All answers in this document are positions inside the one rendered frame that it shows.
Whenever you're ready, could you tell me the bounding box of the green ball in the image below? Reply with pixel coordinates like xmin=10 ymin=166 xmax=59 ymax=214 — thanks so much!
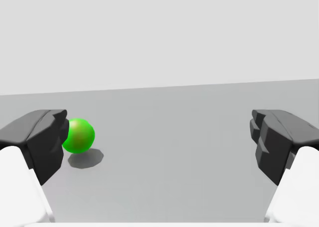
xmin=61 ymin=117 xmax=96 ymax=154

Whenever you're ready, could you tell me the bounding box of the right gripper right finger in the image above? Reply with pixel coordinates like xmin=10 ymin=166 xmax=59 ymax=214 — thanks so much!
xmin=249 ymin=109 xmax=319 ymax=224

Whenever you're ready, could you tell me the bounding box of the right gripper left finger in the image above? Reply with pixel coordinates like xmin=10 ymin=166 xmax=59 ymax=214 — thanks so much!
xmin=0 ymin=109 xmax=70 ymax=224

